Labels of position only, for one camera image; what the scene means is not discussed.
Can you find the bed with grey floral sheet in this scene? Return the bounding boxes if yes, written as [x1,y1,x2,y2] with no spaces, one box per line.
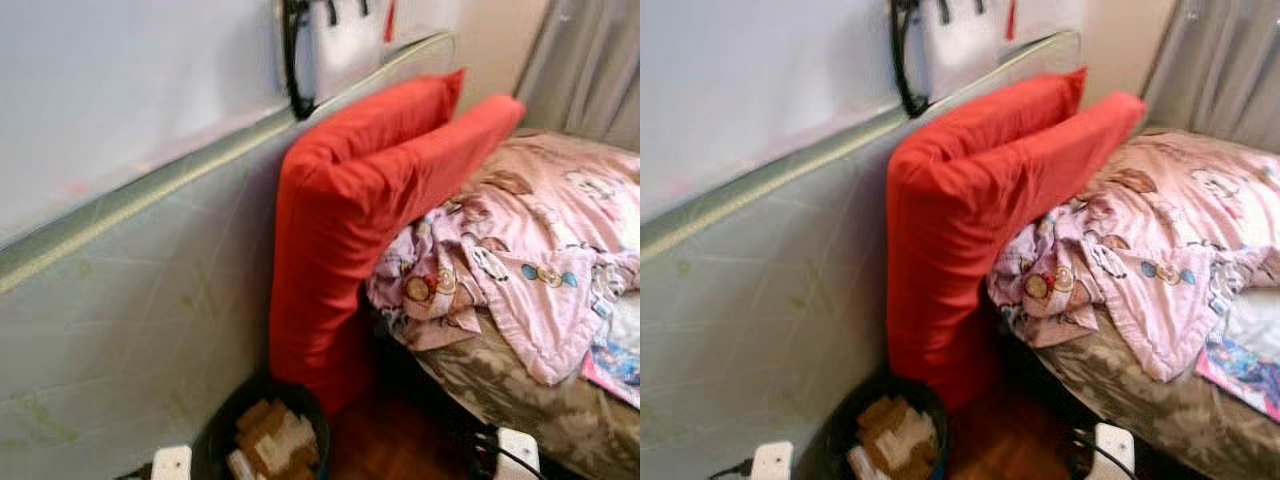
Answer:
[372,125,640,480]
[990,125,1280,480]

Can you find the pink cover comic book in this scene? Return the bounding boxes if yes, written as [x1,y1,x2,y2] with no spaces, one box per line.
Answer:
[1195,335,1280,423]
[580,338,640,411]

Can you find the brown cardboard scraps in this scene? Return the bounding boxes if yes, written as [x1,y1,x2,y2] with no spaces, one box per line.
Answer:
[850,395,936,479]
[235,398,319,476]

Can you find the pink cartoon print blanket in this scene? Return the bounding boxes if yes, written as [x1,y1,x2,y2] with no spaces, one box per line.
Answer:
[987,130,1280,384]
[365,132,640,388]

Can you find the black waste basket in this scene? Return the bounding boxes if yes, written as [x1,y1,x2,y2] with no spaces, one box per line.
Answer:
[205,375,333,480]
[822,372,951,480]

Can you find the red cushion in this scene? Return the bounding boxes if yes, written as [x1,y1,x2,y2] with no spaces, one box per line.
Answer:
[268,93,527,419]
[300,68,467,166]
[886,91,1148,413]
[915,67,1088,161]

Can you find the grey curtain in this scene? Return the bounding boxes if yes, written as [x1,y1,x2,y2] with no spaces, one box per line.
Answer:
[515,0,640,151]
[1140,0,1280,156]

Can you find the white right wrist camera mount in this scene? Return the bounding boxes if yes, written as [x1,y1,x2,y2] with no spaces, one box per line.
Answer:
[495,428,542,480]
[1093,423,1137,480]

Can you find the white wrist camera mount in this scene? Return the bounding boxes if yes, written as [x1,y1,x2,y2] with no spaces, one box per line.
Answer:
[750,441,795,480]
[495,428,542,480]
[1093,423,1137,480]
[150,445,193,480]

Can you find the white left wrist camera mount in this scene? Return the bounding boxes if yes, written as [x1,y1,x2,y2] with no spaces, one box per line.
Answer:
[750,441,795,480]
[150,445,193,480]

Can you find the black strap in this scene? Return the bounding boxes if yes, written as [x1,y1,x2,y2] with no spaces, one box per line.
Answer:
[890,0,931,118]
[280,0,319,121]

